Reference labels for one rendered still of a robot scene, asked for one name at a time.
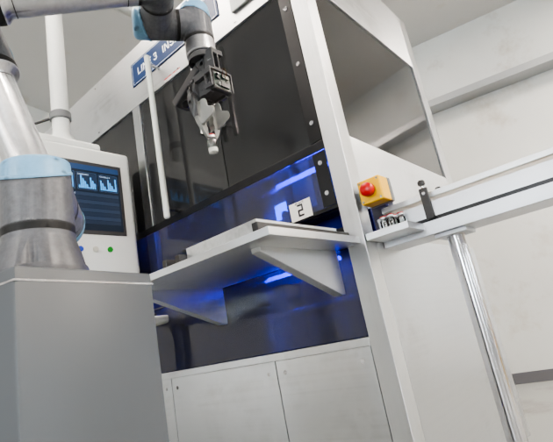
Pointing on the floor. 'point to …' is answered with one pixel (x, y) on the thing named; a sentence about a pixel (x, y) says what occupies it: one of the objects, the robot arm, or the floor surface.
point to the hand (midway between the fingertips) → (209, 134)
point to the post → (406, 409)
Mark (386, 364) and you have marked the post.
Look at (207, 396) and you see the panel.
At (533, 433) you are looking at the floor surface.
